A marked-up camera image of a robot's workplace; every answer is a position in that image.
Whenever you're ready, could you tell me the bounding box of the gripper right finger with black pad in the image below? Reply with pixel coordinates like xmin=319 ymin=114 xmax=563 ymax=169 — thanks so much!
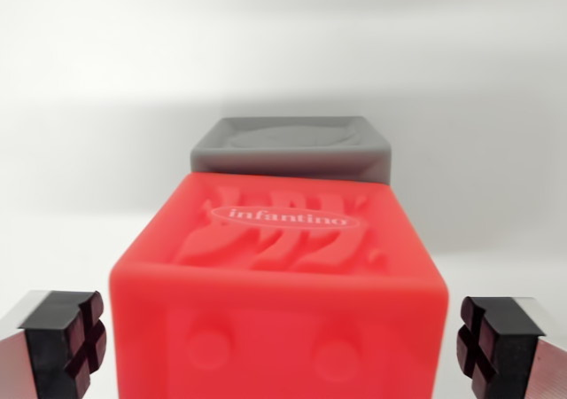
xmin=455 ymin=295 xmax=567 ymax=399

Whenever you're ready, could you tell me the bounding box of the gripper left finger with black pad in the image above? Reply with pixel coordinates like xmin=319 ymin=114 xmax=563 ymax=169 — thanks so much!
xmin=0 ymin=288 xmax=108 ymax=399

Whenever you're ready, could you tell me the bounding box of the red infantino soft cube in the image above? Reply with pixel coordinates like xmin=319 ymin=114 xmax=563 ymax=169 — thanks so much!
xmin=108 ymin=171 xmax=450 ymax=399

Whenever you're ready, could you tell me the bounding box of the grey soft toy cube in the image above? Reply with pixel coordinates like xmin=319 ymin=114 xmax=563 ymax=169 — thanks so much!
xmin=190 ymin=115 xmax=393 ymax=186

